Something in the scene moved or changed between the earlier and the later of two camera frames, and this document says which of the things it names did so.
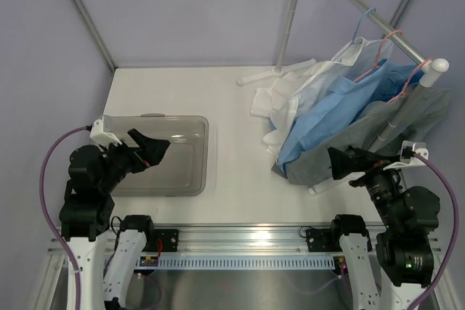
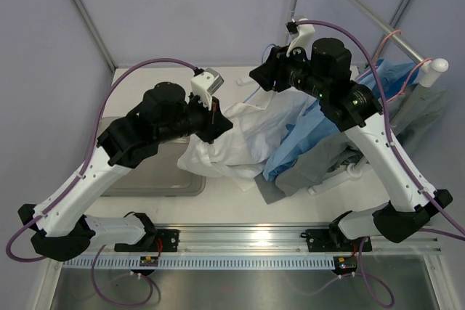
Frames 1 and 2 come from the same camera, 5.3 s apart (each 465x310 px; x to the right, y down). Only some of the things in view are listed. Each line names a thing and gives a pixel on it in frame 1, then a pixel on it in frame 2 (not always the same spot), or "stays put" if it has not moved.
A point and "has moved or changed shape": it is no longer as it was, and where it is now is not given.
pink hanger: (376, 66) stays put
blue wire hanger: (353, 41) → (257, 89)
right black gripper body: (380, 181) → (282, 64)
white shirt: (282, 97) has moved or changed shape
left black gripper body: (121, 160) → (205, 120)
